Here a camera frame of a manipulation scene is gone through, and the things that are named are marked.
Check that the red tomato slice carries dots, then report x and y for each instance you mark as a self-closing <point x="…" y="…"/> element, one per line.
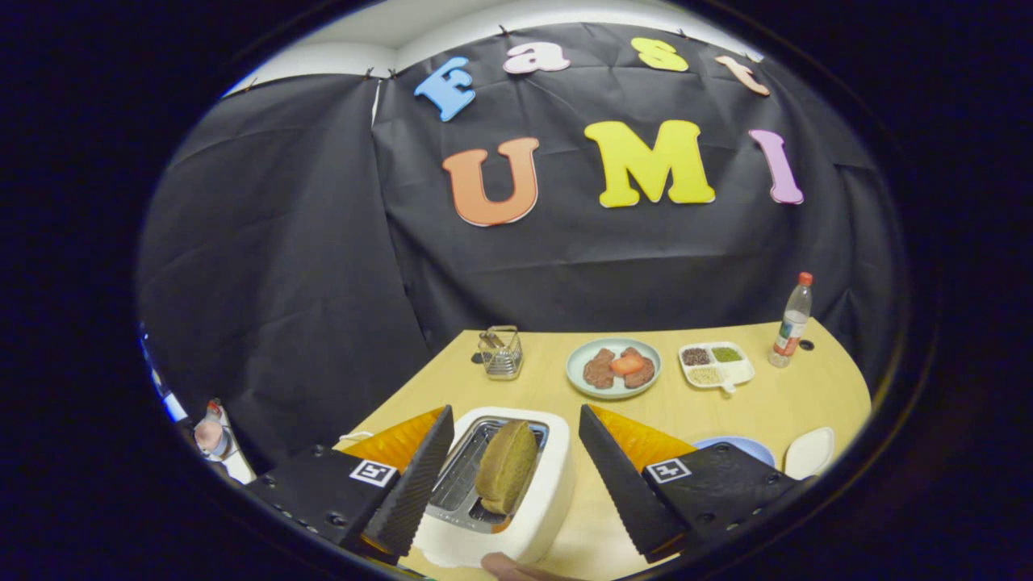
<point x="627" y="365"/>

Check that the pale green plate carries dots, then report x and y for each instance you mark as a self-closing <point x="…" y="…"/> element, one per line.
<point x="613" y="393"/>

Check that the pink round container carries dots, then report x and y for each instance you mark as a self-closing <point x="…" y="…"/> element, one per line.
<point x="211" y="437"/>

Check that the white divided dish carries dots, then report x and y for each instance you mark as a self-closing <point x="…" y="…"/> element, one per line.
<point x="738" y="371"/>

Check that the white toaster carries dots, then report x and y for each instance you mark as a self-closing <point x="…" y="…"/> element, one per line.
<point x="549" y="500"/>

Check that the black backdrop cloth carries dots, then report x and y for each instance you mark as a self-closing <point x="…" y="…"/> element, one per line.
<point x="323" y="282"/>

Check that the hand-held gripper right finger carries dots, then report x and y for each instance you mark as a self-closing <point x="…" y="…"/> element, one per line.
<point x="621" y="484"/>

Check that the blue white striped object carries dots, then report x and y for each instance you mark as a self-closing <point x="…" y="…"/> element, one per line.
<point x="165" y="399"/>

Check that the beige grains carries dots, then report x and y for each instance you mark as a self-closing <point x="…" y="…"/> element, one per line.
<point x="704" y="375"/>

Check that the dark brown beans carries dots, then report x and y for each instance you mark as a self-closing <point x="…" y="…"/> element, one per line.
<point x="696" y="356"/>

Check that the brown bread slice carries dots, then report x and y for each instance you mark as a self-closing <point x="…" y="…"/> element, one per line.
<point x="507" y="468"/>

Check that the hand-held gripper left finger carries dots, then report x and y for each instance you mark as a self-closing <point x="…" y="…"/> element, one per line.
<point x="416" y="484"/>

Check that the clear bottle with red cap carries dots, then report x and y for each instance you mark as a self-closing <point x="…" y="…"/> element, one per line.
<point x="791" y="323"/>

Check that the brown meat piece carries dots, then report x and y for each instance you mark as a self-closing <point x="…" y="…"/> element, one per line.
<point x="599" y="371"/>
<point x="643" y="377"/>

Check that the small white plate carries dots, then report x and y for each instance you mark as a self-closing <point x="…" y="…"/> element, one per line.
<point x="809" y="453"/>

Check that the blue plate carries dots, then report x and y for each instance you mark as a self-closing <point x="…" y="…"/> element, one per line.
<point x="746" y="446"/>

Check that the green beans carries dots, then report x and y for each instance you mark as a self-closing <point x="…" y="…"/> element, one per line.
<point x="726" y="353"/>

